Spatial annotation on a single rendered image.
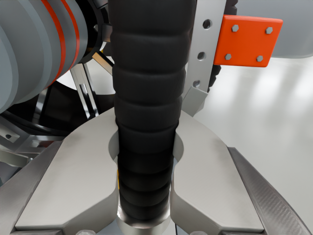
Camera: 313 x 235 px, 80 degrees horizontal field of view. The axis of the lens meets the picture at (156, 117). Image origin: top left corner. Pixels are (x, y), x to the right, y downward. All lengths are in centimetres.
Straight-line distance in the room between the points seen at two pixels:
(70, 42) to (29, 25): 7
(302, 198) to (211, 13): 126
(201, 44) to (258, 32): 8
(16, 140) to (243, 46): 48
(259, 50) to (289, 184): 120
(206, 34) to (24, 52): 23
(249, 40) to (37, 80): 29
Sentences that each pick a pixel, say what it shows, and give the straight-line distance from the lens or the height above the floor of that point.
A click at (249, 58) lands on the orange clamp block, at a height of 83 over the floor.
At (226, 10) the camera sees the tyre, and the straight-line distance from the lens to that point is 40.
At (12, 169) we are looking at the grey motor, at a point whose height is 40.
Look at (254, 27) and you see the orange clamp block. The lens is 33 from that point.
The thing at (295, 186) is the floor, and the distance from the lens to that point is 149.
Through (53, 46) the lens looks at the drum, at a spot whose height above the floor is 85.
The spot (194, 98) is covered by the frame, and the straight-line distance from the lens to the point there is 33.
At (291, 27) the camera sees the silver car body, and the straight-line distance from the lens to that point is 91.
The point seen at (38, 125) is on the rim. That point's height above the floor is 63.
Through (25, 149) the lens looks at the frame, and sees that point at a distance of 48.
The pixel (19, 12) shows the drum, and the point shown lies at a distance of 22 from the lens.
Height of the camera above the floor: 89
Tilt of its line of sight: 30 degrees down
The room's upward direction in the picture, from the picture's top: 4 degrees clockwise
